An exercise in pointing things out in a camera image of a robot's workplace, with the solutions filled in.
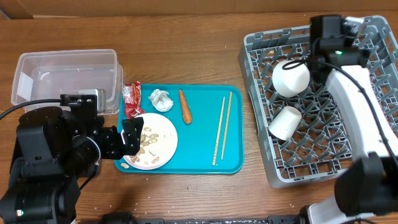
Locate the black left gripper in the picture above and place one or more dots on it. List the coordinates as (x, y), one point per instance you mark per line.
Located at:
(117, 150)

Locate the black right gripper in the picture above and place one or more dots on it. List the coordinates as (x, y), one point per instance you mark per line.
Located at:
(367, 55)

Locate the white bowl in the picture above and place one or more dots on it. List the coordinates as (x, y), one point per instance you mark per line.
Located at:
(289, 83)

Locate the wooden chopstick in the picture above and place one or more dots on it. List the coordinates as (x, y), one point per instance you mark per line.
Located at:
(218, 132)
(226, 125)

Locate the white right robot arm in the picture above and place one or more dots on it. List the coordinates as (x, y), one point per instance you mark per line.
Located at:
(369, 187)

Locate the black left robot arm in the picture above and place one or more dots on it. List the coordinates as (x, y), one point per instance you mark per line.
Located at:
(54, 148)

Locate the grey dishwasher rack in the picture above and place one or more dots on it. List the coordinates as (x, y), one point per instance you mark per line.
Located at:
(319, 148)

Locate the large white plate with peanuts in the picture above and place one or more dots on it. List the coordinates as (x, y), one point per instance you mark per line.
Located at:
(159, 140)

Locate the red snack wrapper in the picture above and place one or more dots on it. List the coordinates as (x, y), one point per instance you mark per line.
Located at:
(132, 97)

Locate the peanut on tray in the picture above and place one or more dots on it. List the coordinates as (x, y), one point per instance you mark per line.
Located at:
(124, 165)

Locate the crumpled white tissue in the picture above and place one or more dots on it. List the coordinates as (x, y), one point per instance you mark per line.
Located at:
(160, 100)

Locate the orange carrot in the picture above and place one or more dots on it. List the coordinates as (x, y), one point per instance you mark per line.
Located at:
(187, 116)

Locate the teal plastic tray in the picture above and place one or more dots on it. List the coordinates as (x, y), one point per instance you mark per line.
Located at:
(196, 141)

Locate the white paper cup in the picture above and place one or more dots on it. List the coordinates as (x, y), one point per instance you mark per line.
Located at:
(285, 123)

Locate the clear plastic bin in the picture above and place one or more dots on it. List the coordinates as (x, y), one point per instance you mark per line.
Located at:
(47, 75)

